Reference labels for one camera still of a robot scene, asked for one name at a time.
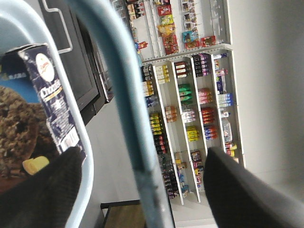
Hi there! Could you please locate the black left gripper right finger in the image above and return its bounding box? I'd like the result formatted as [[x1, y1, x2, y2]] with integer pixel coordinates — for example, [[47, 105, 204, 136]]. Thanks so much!
[[203, 147, 304, 228]]

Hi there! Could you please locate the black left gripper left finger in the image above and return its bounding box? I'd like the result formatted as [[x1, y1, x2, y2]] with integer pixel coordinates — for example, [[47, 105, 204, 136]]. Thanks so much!
[[0, 147, 83, 228]]

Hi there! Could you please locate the dark blue cookie box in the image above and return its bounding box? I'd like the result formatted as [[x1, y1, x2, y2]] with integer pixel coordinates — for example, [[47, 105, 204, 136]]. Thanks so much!
[[0, 44, 86, 192]]

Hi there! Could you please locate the light blue plastic basket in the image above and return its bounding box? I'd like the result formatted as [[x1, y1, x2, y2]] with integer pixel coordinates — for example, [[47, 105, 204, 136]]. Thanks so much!
[[0, 0, 174, 228]]

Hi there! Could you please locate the dark wooden produce stand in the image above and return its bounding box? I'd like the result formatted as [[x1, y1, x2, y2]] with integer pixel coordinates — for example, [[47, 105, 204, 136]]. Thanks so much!
[[100, 199, 147, 228]]

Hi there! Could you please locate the white store shelving unit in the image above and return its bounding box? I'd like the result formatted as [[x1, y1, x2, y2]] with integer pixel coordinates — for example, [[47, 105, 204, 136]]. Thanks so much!
[[111, 0, 245, 205]]

